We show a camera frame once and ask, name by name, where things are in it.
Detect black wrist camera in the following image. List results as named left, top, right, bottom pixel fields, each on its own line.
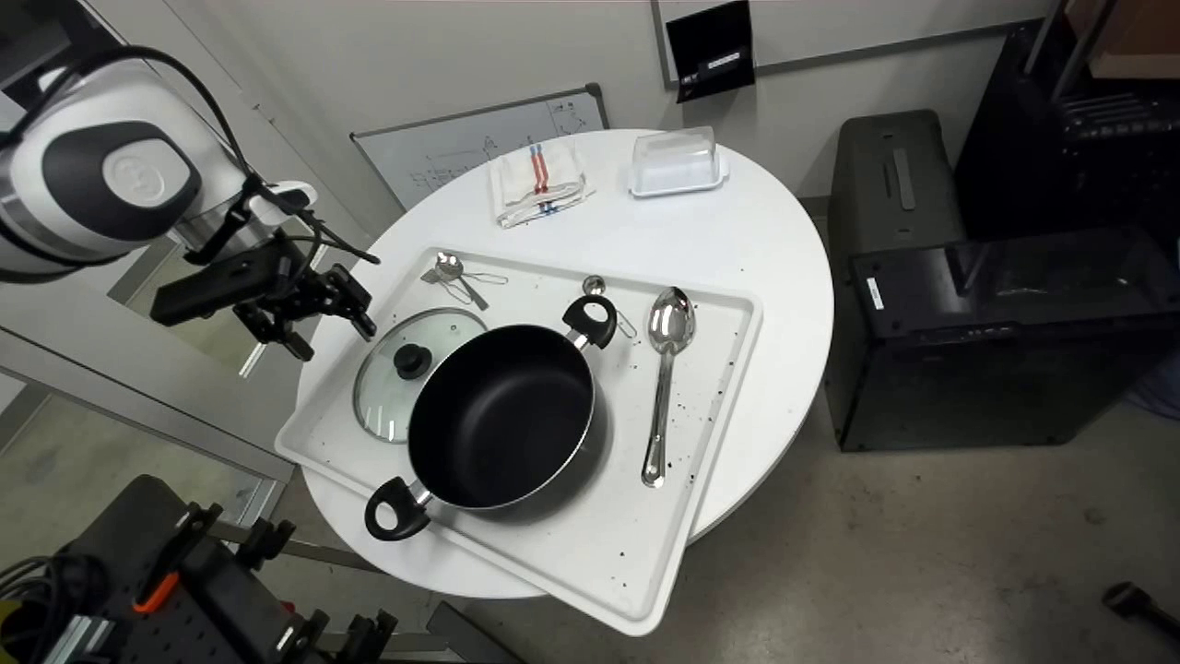
left=152, top=242, right=304, bottom=329

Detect large wall whiteboard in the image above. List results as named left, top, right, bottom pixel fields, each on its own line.
left=648, top=0, right=1060, bottom=72

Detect brown cardboard box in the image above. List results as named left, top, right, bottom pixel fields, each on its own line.
left=1060, top=0, right=1180, bottom=86

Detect black frying pan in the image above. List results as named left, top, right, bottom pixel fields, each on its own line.
left=360, top=292, right=624, bottom=547

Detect glass lid with black knob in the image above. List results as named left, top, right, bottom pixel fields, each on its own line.
left=348, top=306, right=490, bottom=447

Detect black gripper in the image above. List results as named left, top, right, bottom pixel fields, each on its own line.
left=232, top=252, right=380, bottom=366

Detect small leaning whiteboard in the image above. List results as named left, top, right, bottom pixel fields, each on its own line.
left=348, top=82, right=613, bottom=215

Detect black clamp equipment cart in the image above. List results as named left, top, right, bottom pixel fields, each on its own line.
left=0, top=470, right=400, bottom=664

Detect black storage bin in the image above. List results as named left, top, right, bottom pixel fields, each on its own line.
left=825, top=106, right=964, bottom=258

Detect clear plastic container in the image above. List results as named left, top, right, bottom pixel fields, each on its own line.
left=624, top=124, right=728, bottom=202

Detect black object on floor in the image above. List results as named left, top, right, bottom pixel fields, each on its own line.
left=1097, top=580, right=1180, bottom=643

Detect black cabinet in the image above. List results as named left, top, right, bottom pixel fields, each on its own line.
left=822, top=223, right=1180, bottom=457

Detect large metal spoon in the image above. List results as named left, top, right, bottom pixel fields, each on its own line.
left=637, top=282, right=699, bottom=491

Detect white plastic tray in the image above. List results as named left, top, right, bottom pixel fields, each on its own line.
left=270, top=242, right=768, bottom=643

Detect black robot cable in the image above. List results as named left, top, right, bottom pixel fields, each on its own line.
left=115, top=44, right=382, bottom=269

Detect black shelf unit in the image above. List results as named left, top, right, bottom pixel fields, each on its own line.
left=953, top=0, right=1180, bottom=252

